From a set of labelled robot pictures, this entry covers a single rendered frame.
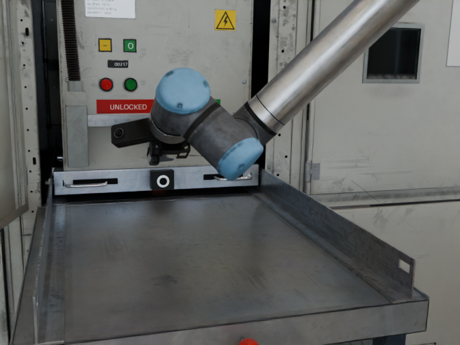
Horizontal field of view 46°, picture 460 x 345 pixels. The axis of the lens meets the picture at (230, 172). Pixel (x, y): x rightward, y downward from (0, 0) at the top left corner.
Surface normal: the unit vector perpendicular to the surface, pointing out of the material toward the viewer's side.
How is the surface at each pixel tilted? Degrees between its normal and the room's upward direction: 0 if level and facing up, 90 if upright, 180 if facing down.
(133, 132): 62
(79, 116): 90
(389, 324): 90
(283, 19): 90
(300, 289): 0
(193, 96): 56
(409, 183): 90
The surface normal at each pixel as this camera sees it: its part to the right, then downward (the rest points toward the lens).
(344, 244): -0.96, 0.04
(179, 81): 0.18, -0.36
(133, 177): 0.28, 0.21
